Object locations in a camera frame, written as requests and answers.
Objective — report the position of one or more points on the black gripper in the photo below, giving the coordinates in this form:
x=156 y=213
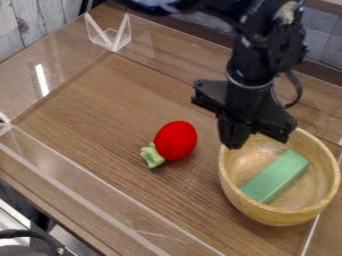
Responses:
x=245 y=111

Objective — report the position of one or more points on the black metal bracket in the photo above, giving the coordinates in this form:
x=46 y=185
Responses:
x=41 y=245

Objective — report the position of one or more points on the clear acrylic enclosure wall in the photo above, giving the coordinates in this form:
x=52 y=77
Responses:
x=84 y=108

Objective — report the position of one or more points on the green rectangular block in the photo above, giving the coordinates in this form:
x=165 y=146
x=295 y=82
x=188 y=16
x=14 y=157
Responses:
x=274 y=179

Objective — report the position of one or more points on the red plush strawberry toy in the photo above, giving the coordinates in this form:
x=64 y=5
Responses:
x=172 y=144

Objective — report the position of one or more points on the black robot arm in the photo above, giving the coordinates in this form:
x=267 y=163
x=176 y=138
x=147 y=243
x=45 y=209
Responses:
x=268 y=46

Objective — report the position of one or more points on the brown wooden bowl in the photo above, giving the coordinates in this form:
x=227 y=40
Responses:
x=310 y=193

